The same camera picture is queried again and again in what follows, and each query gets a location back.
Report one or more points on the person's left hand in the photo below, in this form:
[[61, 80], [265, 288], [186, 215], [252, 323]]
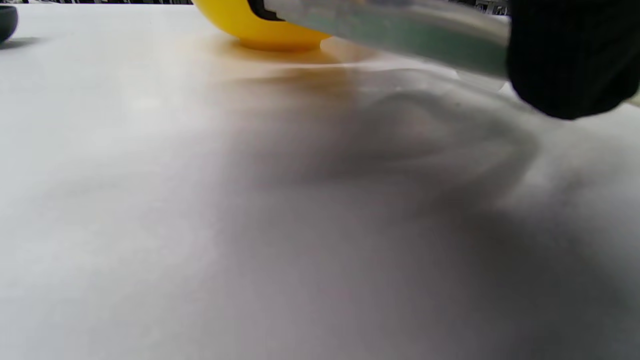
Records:
[[575, 55]]

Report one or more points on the clear lid with green seal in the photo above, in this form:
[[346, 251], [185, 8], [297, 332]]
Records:
[[400, 32]]

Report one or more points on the yellow plastic bowl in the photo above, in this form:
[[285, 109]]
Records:
[[240, 25]]

